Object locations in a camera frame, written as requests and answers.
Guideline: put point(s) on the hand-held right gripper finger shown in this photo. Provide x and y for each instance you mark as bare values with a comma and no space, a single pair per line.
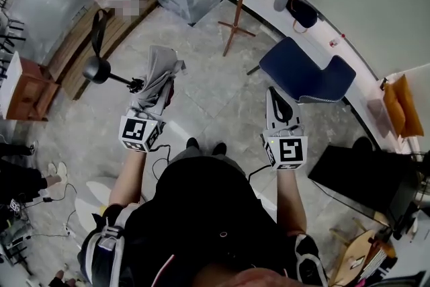
287,111
276,104

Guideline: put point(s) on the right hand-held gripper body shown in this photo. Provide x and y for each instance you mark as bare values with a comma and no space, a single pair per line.
289,151

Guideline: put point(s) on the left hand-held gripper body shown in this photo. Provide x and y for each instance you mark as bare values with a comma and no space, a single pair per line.
136,132

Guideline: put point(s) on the wooden coat rack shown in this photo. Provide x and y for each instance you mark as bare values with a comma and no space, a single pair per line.
240,0

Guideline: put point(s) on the person's right forearm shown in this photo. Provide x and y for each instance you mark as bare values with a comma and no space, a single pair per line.
290,201

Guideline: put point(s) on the person's left forearm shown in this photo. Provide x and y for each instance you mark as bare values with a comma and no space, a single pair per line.
129,178

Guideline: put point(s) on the blue upholstered chair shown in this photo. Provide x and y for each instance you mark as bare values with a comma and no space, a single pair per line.
302,72

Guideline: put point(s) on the person's black shoe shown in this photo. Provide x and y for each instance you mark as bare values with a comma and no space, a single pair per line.
220,148
192,143

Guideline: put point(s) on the black flat box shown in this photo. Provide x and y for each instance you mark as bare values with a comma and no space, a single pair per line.
363,178

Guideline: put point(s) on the white round stool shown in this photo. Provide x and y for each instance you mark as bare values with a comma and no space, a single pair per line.
90,201

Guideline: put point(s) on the small red white object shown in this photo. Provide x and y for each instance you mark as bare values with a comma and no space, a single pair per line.
334,42

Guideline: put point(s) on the wooden slatted platform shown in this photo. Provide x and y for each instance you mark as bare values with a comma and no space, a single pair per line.
84,53

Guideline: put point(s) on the black bag with orange trim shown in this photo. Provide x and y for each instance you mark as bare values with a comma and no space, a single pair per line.
304,11

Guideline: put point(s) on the person's black top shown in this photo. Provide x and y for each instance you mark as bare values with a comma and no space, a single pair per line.
201,222

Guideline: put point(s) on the small wooden cabinet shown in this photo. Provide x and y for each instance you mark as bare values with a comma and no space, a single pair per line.
32,94

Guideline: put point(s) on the white power strip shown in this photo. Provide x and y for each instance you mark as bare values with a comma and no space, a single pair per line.
68,230

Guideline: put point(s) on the light wooden chair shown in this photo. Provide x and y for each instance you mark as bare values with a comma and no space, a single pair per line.
361,252

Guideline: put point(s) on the white flat board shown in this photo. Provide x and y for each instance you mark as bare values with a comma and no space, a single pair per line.
10,84

